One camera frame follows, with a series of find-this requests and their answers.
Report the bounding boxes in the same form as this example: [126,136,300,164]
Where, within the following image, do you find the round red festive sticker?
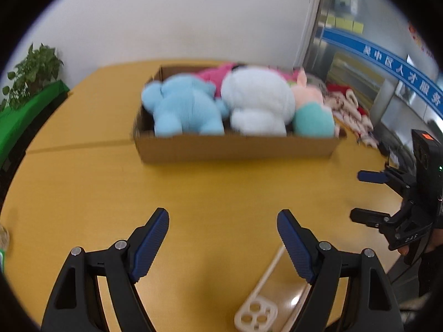
[408,21,434,59]

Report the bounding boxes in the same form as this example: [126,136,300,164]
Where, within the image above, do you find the white panda plush toy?
[221,67,296,136]

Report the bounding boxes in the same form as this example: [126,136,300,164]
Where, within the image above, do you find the yellow sticky notes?
[325,14,364,35]

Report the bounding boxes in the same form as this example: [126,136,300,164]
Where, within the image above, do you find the brown cardboard box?
[134,65,345,164]

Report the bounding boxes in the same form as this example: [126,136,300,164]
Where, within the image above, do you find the light blue plush toy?
[141,74,229,137]

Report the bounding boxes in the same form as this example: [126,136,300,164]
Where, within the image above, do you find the green potted plant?
[1,43,64,112]

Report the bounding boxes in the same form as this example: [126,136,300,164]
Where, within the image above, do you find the pink pig plush toy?
[291,68,339,138]

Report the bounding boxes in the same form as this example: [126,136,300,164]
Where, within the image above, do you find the clear phone case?
[234,246,310,332]

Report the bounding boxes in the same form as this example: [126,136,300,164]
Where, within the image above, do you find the blue banner with characters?
[321,28,442,118]

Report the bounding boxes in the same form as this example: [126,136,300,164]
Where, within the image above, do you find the pink plush bear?
[194,62,300,98]

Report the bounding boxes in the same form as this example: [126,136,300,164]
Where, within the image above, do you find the green cloth covered bench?
[1,81,70,175]

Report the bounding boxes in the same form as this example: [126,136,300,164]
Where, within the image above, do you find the grey cloth bag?
[306,74,327,94]

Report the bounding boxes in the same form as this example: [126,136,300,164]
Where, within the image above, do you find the operator right hand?
[396,229,443,257]

